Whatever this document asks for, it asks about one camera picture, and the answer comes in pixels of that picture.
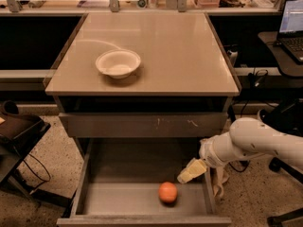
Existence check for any black cable loop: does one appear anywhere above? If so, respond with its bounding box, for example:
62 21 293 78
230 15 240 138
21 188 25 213
22 153 52 191

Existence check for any black office chair base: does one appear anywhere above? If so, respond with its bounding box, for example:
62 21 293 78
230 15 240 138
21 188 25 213
267 157 303 227

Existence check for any black laptop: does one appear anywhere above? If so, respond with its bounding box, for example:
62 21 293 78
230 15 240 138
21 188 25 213
276 0 303 64

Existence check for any white bowl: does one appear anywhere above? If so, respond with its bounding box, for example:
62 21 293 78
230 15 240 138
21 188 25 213
96 49 141 79

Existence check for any open middle drawer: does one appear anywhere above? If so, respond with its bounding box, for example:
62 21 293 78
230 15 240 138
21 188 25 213
57 138 231 227

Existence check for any black sneaker shoe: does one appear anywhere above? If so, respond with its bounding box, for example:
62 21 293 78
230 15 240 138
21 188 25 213
257 109 270 126

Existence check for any closed top drawer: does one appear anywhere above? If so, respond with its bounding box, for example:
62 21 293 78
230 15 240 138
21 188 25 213
59 113 227 138

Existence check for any dark left side table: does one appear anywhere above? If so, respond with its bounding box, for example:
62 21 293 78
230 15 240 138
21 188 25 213
0 101 71 207

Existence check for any orange fruit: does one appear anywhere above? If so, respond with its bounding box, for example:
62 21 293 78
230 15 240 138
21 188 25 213
158 182 178 203

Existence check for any grey drawer cabinet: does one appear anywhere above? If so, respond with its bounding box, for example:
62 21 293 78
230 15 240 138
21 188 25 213
43 11 242 227

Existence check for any black side desk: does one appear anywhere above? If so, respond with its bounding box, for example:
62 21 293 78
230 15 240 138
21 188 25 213
258 31 303 79

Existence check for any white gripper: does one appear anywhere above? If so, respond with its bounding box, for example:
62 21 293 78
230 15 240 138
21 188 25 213
177 137 226 183

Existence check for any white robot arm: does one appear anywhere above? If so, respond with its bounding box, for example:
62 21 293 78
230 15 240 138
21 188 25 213
177 117 303 183

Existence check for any beige cloth bag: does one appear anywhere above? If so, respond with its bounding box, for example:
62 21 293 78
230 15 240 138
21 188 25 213
211 166 229 199

